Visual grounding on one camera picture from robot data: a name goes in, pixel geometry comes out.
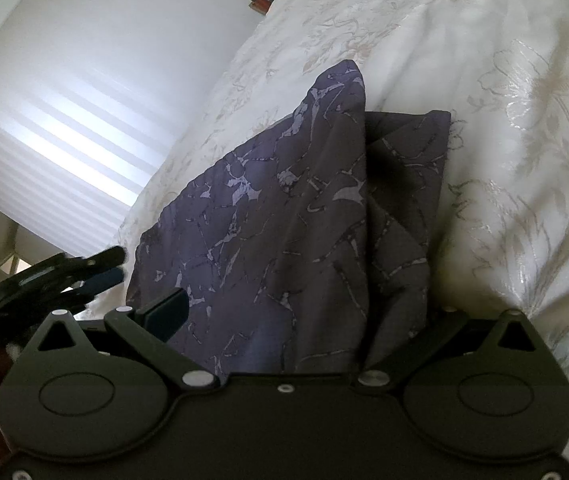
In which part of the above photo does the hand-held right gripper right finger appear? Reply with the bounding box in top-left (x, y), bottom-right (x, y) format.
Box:
top-left (351, 306), bottom-right (541, 393)

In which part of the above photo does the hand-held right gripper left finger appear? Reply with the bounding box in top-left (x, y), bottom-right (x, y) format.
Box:
top-left (34, 287), bottom-right (221, 392)

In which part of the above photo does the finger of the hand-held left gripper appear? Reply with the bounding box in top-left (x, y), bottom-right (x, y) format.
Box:
top-left (70, 267), bottom-right (126, 295)
top-left (78, 245), bottom-right (126, 270)

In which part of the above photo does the purple marble-print hoodie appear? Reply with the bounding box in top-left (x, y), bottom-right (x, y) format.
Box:
top-left (125, 59), bottom-right (452, 376)

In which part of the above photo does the white sheer curtain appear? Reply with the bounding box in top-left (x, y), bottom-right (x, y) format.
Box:
top-left (0, 0), bottom-right (270, 261)

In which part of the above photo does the cream floral bedspread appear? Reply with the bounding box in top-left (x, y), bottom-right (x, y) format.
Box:
top-left (117, 0), bottom-right (569, 441)

